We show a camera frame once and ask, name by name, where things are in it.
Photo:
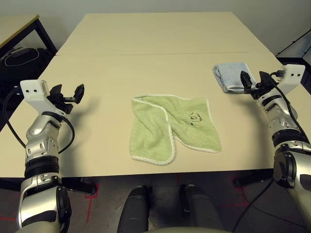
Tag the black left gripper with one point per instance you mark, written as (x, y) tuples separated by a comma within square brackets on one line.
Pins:
[(62, 104)]

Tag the folded light blue towel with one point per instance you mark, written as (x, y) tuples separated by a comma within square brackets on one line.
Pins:
[(230, 72)]

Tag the green towel with white trim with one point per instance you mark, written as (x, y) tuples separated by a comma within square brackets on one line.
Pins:
[(150, 131)]

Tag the black metal frame rack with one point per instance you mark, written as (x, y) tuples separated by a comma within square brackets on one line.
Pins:
[(295, 40)]

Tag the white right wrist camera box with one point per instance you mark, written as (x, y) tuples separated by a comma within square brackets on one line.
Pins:
[(292, 75)]

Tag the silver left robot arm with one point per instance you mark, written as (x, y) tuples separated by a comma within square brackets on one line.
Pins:
[(39, 131)]

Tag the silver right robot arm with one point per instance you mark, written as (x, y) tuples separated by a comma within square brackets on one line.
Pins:
[(279, 126)]

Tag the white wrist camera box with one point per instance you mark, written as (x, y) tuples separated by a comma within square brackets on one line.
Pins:
[(31, 94), (292, 75)]

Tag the black bag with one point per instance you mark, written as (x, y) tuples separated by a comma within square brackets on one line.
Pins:
[(24, 72)]

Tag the wooden side table black frame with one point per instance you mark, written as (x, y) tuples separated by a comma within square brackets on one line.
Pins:
[(14, 29)]

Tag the grey power adapter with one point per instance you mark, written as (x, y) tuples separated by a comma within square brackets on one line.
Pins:
[(20, 51)]

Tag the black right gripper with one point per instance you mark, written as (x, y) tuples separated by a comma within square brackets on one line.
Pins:
[(260, 88)]

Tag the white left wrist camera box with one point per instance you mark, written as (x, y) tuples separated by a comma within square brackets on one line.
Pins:
[(31, 94)]

